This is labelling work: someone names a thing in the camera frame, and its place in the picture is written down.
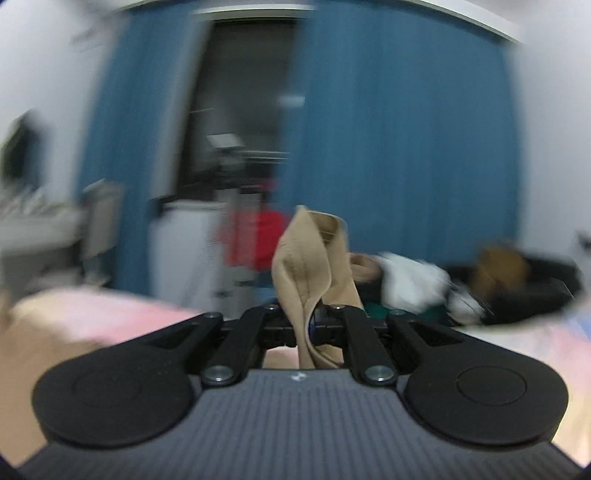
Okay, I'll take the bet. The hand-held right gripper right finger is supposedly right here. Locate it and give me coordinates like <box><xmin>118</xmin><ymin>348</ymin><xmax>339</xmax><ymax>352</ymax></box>
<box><xmin>310</xmin><ymin>305</ymin><xmax>465</xmax><ymax>387</ymax></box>

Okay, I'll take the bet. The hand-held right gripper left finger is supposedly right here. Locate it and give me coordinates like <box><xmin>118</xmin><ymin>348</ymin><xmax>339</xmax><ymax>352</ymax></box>
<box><xmin>121</xmin><ymin>304</ymin><xmax>297</xmax><ymax>387</ymax></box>

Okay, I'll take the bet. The beige garment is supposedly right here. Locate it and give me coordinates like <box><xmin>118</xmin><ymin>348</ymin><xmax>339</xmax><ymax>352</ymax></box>
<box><xmin>271</xmin><ymin>206</ymin><xmax>365</xmax><ymax>370</ymax></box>

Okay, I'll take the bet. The dark green cloth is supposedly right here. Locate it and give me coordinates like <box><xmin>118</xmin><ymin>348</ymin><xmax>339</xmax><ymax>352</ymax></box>
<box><xmin>362</xmin><ymin>302</ymin><xmax>451</xmax><ymax>326</ymax></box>

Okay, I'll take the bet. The red cloth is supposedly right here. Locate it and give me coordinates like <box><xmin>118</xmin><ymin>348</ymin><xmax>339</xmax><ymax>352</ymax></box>
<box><xmin>217</xmin><ymin>208</ymin><xmax>294</xmax><ymax>271</ymax></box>

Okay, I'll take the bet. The white cloth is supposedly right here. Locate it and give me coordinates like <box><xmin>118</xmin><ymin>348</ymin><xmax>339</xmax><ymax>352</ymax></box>
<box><xmin>376</xmin><ymin>251</ymin><xmax>483</xmax><ymax>324</ymax></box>

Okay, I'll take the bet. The brown cloth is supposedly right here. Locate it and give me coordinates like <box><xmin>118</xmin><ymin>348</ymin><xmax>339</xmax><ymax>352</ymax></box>
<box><xmin>471</xmin><ymin>247</ymin><xmax>532</xmax><ymax>296</ymax></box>

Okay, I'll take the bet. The pink bed sheet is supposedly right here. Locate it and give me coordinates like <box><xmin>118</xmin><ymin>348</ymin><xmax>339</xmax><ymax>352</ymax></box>
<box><xmin>9</xmin><ymin>286</ymin><xmax>206</xmax><ymax>352</ymax></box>

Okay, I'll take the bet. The blue curtain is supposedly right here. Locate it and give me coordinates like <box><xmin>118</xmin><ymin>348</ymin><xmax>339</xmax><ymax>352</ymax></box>
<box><xmin>76</xmin><ymin>4</ymin><xmax>213</xmax><ymax>305</ymax></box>
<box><xmin>277</xmin><ymin>0</ymin><xmax>522</xmax><ymax>271</ymax></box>

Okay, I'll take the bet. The black bag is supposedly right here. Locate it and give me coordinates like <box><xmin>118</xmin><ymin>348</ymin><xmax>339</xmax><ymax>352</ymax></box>
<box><xmin>443</xmin><ymin>240</ymin><xmax>585</xmax><ymax>326</ymax></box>

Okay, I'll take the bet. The dark window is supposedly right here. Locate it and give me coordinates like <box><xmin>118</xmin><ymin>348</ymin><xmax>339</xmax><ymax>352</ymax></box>
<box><xmin>178</xmin><ymin>18</ymin><xmax>301</xmax><ymax>204</ymax></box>

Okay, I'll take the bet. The white desk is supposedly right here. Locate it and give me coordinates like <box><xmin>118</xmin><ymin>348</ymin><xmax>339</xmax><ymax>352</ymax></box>
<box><xmin>0</xmin><ymin>203</ymin><xmax>84</xmax><ymax>259</ymax></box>

